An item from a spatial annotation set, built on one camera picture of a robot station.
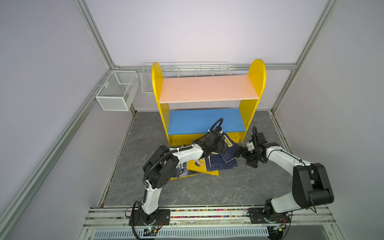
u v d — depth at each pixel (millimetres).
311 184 445
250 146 848
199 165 841
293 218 740
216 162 868
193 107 1285
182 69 944
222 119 730
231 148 832
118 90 1015
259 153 675
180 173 827
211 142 723
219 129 826
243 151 821
